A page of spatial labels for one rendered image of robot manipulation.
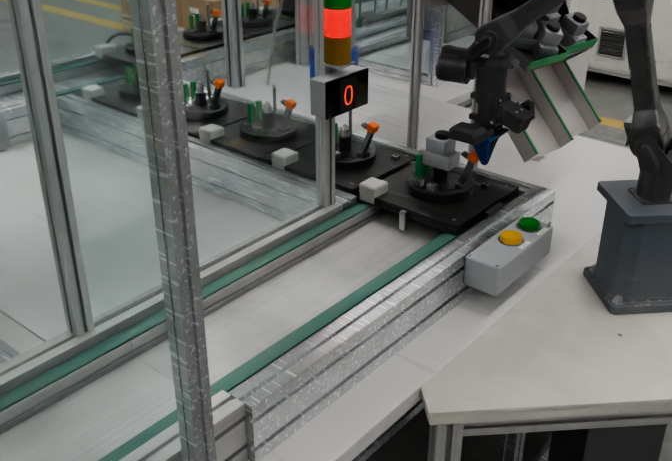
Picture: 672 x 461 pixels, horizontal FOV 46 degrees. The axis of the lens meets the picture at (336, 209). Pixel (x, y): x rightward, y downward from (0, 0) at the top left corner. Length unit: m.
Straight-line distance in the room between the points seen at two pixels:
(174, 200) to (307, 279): 0.66
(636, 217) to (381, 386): 0.52
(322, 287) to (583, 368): 0.46
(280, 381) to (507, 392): 0.37
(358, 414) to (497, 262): 0.39
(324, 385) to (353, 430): 0.08
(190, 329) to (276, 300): 0.51
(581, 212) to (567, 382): 0.63
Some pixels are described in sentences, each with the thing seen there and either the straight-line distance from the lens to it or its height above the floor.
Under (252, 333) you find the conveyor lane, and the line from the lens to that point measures 1.30.
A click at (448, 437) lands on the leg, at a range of 1.33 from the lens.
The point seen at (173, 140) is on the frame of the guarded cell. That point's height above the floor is 1.38.
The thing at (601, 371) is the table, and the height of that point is 0.86.
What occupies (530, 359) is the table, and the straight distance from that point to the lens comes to 1.37.
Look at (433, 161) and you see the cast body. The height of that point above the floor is 1.04.
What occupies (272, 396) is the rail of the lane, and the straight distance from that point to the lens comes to 1.12.
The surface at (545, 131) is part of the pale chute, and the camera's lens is 1.87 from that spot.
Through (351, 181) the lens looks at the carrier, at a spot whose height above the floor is 0.97.
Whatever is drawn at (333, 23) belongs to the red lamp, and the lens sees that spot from 1.44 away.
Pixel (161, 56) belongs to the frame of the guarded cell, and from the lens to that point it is 0.76.
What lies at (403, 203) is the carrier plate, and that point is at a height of 0.97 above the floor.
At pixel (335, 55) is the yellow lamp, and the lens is 1.45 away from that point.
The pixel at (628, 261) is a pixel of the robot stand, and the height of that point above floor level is 0.96.
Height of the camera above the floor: 1.67
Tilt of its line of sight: 27 degrees down
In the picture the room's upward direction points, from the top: straight up
